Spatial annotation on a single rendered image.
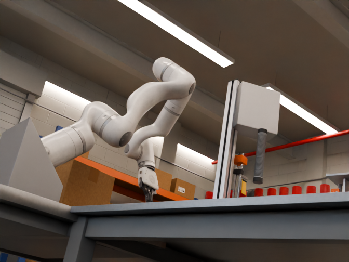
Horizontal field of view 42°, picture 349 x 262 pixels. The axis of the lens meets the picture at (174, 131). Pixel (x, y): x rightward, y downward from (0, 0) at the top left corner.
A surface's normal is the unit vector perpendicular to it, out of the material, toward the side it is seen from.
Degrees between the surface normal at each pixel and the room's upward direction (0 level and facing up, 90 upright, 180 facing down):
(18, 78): 90
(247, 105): 90
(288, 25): 180
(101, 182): 90
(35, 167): 90
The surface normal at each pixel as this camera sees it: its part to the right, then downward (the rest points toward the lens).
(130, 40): -0.16, 0.90
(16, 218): 0.63, -0.21
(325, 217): -0.62, -0.40
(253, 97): 0.27, -0.34
